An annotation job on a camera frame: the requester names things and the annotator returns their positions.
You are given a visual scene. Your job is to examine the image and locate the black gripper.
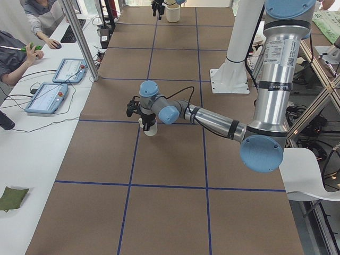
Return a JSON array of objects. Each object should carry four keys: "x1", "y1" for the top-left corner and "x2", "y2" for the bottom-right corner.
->
[
  {"x1": 140, "y1": 105, "x2": 156, "y2": 131},
  {"x1": 152, "y1": 0, "x2": 164, "y2": 20}
]

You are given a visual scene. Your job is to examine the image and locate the white ceramic mug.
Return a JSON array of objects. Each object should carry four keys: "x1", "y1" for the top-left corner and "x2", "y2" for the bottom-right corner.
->
[{"x1": 138, "y1": 118, "x2": 158, "y2": 137}]

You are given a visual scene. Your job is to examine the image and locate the cream plastic basket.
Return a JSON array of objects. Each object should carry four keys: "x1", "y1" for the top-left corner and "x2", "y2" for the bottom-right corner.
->
[{"x1": 164, "y1": 0, "x2": 181, "y2": 23}]

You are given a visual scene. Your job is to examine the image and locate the far teach pendant tablet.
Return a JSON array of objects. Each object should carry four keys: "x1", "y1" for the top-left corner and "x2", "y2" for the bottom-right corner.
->
[{"x1": 52, "y1": 58, "x2": 87, "y2": 83}]

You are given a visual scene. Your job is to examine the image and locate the teach pendant tablet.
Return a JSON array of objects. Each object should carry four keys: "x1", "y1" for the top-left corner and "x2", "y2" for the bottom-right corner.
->
[
  {"x1": 52, "y1": 58, "x2": 87, "y2": 83},
  {"x1": 25, "y1": 83, "x2": 68, "y2": 114}
]

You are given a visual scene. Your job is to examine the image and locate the black keyboard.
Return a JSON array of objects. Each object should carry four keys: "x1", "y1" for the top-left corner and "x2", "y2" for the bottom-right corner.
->
[{"x1": 61, "y1": 19, "x2": 86, "y2": 43}]

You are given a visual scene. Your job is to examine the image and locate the near teach pendant tablet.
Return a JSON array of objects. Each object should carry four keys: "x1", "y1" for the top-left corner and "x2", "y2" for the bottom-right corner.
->
[{"x1": 25, "y1": 83, "x2": 68, "y2": 114}]

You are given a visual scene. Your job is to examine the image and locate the person in white sleeves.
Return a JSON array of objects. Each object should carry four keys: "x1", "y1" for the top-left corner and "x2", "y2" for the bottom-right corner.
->
[{"x1": 23, "y1": 0, "x2": 68, "y2": 49}]

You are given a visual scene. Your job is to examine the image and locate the seated person grey shirt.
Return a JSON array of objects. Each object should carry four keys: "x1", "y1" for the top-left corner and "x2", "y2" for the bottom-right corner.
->
[{"x1": 1, "y1": 31, "x2": 44, "y2": 86}]

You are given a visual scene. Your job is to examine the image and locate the green cloth pouch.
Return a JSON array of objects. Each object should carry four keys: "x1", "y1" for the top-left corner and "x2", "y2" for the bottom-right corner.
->
[{"x1": 1, "y1": 186, "x2": 29, "y2": 212}]

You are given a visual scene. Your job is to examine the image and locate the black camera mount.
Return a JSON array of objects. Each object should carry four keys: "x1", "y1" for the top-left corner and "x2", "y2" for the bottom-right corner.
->
[{"x1": 126, "y1": 96, "x2": 141, "y2": 117}]

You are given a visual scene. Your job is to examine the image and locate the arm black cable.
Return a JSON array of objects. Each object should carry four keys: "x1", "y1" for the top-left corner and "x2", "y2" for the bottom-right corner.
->
[{"x1": 164, "y1": 86, "x2": 205, "y2": 128}]

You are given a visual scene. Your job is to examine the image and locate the aluminium frame post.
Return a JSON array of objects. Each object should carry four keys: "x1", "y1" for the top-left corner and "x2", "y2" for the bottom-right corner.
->
[{"x1": 61, "y1": 0, "x2": 99, "y2": 81}]

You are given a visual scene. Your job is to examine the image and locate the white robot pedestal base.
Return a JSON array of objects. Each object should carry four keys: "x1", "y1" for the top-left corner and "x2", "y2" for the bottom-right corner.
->
[{"x1": 210, "y1": 0, "x2": 265, "y2": 94}]

